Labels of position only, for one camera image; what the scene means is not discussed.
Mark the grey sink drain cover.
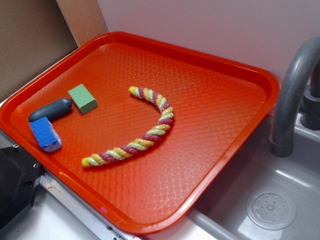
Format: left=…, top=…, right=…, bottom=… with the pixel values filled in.
left=246, top=188, right=297, bottom=231

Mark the blue sponge block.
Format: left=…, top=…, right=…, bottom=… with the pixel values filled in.
left=29, top=116, right=62, bottom=153

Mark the green rectangular block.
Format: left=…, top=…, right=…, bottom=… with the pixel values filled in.
left=68, top=84, right=98, bottom=115

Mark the black box with screws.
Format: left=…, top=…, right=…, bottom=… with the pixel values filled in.
left=0, top=144, right=44, bottom=233

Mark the grey toy sink basin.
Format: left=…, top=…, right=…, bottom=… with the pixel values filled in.
left=187, top=113, right=320, bottom=240

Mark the orange plastic tray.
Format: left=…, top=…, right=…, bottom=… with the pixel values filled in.
left=0, top=32, right=280, bottom=235

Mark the dark grey plastic pickle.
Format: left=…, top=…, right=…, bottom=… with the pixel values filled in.
left=28, top=97, right=72, bottom=122

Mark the wooden board panel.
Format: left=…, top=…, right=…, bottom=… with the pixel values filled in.
left=56, top=0, right=109, bottom=47

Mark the multicolour twisted rope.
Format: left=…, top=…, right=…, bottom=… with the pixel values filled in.
left=81, top=86, right=175, bottom=168

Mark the grey plastic faucet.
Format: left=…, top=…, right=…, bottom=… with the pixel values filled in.
left=270, top=36, right=320, bottom=158

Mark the dark grey faucet handle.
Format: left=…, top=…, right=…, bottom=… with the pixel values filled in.
left=300, top=61, right=320, bottom=130

